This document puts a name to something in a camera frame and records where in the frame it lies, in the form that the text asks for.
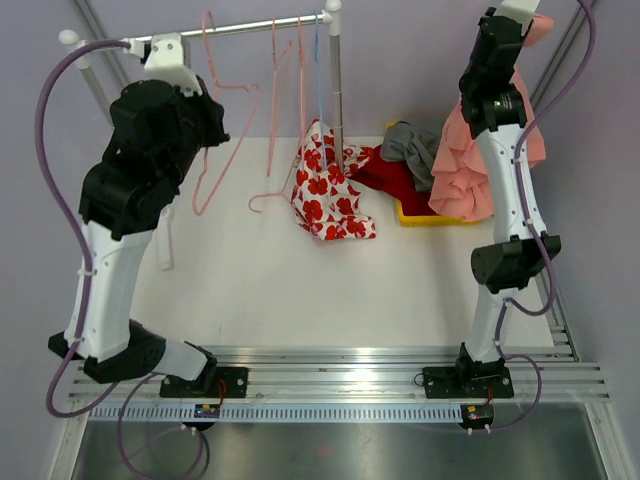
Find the pink hanger of grey skirt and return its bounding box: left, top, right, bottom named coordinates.
left=266, top=20, right=292, bottom=177

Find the pink hanger of floral skirt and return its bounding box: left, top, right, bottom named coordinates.
left=247, top=190, right=290, bottom=214

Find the pink hanger of red skirt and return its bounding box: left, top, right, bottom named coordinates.
left=282, top=16, right=307, bottom=197

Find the floral red white skirt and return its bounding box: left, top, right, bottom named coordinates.
left=290, top=119, right=376, bottom=242

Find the grey skirt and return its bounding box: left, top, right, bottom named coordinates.
left=380, top=119, right=442, bottom=193

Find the pink skirt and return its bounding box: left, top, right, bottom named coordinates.
left=429, top=14, right=554, bottom=222

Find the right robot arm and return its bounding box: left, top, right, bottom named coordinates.
left=442, top=8, right=561, bottom=399

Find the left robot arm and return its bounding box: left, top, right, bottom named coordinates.
left=48, top=80, right=229, bottom=398

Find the white clothes rack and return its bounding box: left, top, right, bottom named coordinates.
left=57, top=0, right=346, bottom=271

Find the yellow plastic bin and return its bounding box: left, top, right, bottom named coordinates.
left=379, top=120, right=492, bottom=225

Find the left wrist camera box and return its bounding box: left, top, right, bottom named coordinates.
left=125, top=32, right=203, bottom=97

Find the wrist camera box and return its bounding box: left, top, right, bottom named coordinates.
left=486, top=0, right=540, bottom=40
left=125, top=32, right=203, bottom=97

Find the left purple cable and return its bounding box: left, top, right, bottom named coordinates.
left=38, top=40, right=209, bottom=479

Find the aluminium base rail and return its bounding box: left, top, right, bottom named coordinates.
left=67, top=344, right=611, bottom=426

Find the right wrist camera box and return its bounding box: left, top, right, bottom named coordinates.
left=486, top=0, right=540, bottom=40

